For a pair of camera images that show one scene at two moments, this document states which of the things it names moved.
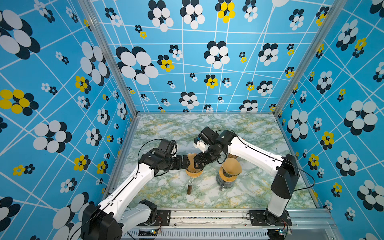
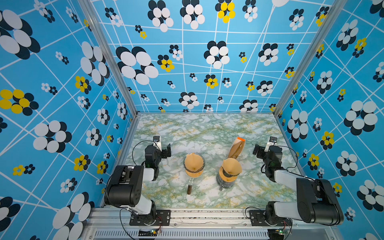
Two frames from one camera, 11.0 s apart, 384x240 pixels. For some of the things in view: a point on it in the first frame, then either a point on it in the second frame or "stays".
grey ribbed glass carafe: x=223 y=184 stays
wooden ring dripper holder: x=225 y=178 stays
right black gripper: x=200 y=156 -> x=261 y=151
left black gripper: x=179 y=164 -> x=163 y=156
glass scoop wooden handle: x=190 y=185 stays
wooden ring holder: x=193 y=174 stays
